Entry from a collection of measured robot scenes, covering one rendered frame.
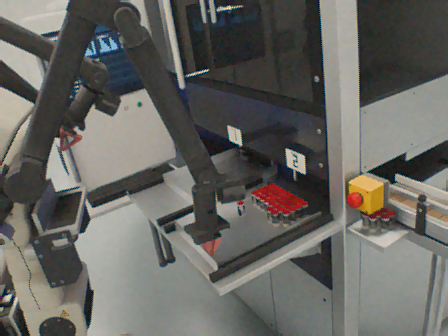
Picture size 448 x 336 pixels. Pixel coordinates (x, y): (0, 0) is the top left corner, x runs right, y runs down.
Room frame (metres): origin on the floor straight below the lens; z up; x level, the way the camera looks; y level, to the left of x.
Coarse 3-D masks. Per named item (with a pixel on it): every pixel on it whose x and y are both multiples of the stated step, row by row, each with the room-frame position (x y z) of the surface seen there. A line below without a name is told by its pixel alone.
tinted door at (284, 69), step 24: (240, 0) 1.27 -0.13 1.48; (264, 0) 1.17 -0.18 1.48; (288, 0) 1.07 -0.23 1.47; (240, 24) 1.29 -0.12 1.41; (264, 24) 1.18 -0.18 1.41; (288, 24) 1.08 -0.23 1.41; (240, 48) 1.30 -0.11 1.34; (264, 48) 1.19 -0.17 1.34; (288, 48) 1.09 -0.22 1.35; (240, 72) 1.32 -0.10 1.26; (264, 72) 1.20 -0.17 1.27; (288, 72) 1.10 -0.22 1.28; (288, 96) 1.11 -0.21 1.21; (312, 96) 1.02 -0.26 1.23
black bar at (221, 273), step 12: (324, 216) 0.95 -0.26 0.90; (300, 228) 0.91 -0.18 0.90; (312, 228) 0.91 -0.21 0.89; (276, 240) 0.87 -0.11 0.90; (288, 240) 0.88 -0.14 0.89; (252, 252) 0.84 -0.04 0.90; (264, 252) 0.84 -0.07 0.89; (228, 264) 0.81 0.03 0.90; (240, 264) 0.81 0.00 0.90; (216, 276) 0.77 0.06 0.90
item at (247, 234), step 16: (224, 208) 1.11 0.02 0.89; (256, 208) 1.08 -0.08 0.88; (176, 224) 1.02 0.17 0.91; (240, 224) 1.01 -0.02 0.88; (256, 224) 0.99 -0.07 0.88; (304, 224) 0.93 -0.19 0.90; (192, 240) 0.92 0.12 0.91; (224, 240) 0.94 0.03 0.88; (240, 240) 0.93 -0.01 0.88; (256, 240) 0.91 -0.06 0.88; (272, 240) 0.88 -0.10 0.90; (208, 256) 0.84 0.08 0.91; (224, 256) 0.87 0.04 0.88; (240, 256) 0.83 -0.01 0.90
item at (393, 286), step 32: (384, 256) 1.00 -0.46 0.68; (416, 256) 1.08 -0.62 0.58; (256, 288) 1.39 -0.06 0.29; (288, 288) 1.18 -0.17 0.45; (320, 288) 1.01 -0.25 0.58; (384, 288) 1.00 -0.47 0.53; (416, 288) 1.09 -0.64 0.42; (288, 320) 1.19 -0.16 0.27; (320, 320) 1.02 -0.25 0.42; (384, 320) 1.01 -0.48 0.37; (416, 320) 1.10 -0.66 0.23
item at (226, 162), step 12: (216, 156) 1.49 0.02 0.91; (228, 156) 1.51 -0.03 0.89; (180, 168) 1.41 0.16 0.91; (216, 168) 1.43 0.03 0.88; (228, 168) 1.41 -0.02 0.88; (240, 168) 1.39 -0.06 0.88; (252, 168) 1.38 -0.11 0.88; (264, 168) 1.36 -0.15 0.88; (276, 168) 1.31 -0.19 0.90; (168, 180) 1.34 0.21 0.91; (180, 180) 1.37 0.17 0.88; (192, 180) 1.36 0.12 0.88; (180, 192) 1.25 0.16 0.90; (192, 204) 1.17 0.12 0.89
